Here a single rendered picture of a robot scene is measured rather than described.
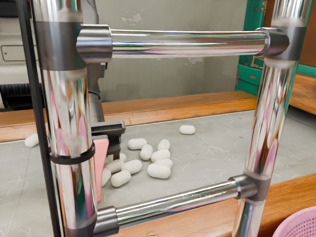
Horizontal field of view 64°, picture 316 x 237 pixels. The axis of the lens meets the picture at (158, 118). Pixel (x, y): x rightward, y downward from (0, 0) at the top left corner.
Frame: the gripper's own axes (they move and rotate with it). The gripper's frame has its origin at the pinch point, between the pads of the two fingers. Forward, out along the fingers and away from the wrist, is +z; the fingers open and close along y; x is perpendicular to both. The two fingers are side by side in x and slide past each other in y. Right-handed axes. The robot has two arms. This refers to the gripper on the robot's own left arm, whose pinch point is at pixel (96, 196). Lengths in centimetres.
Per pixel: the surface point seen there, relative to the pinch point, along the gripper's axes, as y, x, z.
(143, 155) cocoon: 9.1, 5.1, -6.2
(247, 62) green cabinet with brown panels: 52, 15, -34
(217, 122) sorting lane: 31.9, 13.4, -14.4
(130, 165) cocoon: 6.0, 2.7, -4.2
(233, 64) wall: 142, 111, -111
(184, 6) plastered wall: 116, 108, -180
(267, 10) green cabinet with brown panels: 53, 2, -41
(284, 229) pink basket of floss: 17.7, -10.0, 9.5
